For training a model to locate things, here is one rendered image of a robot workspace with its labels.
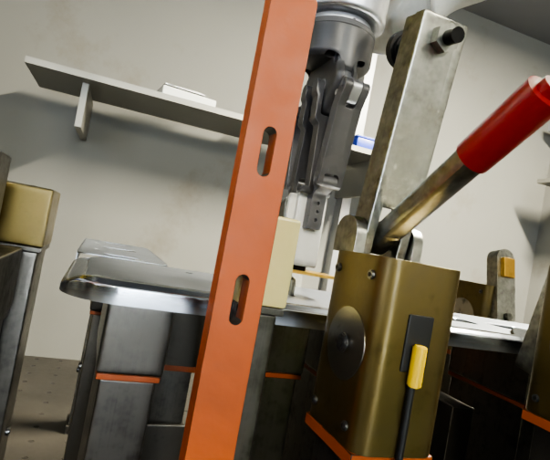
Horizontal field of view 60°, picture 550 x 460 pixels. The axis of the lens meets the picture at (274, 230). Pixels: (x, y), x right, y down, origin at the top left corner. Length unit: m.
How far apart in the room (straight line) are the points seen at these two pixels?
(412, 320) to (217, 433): 0.13
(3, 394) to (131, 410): 0.19
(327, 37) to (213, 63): 2.73
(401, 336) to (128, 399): 0.22
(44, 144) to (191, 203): 0.90
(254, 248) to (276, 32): 0.13
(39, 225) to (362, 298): 0.34
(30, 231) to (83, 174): 2.47
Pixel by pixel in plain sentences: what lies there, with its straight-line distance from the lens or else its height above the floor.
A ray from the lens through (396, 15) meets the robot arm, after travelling 0.64.
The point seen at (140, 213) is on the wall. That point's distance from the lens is 2.98.
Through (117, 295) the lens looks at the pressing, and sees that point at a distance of 0.33.
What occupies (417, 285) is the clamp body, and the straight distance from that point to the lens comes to 0.29.
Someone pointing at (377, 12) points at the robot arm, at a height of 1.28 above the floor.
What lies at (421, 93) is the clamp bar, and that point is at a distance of 0.34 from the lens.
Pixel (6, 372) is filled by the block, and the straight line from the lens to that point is 0.56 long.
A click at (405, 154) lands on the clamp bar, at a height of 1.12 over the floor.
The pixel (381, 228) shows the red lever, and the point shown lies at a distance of 0.33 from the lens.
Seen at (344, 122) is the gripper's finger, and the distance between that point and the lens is 0.44.
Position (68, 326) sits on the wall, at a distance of 3.06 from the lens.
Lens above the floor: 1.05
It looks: 2 degrees up
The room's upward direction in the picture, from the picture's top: 10 degrees clockwise
